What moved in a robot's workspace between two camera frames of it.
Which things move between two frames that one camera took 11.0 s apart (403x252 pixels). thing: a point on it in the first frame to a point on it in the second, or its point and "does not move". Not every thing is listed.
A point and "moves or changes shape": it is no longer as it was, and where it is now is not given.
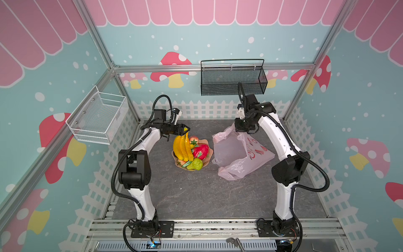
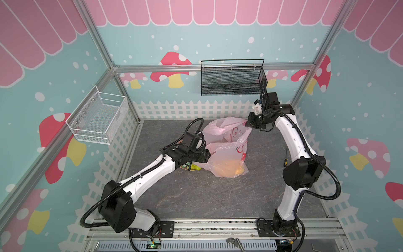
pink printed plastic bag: (239, 154) moves or changes shape
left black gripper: (179, 129) to (204, 156)
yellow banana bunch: (182, 147) moves or changes shape
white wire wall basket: (97, 115) does not move
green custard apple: (196, 164) does not move
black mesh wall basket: (221, 77) does not move
